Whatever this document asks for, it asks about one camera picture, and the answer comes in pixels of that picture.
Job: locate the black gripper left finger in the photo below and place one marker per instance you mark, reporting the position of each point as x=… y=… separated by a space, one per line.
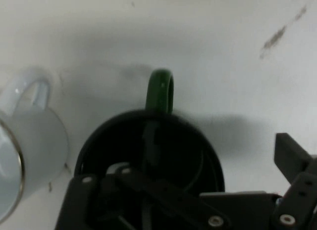
x=158 y=192

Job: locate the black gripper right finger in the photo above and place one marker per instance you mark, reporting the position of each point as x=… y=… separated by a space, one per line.
x=292 y=160

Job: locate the dark green ceramic mug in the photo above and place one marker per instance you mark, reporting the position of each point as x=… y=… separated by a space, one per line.
x=159 y=91

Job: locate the white enamel mug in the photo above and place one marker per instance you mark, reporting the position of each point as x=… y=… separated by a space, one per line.
x=39 y=140

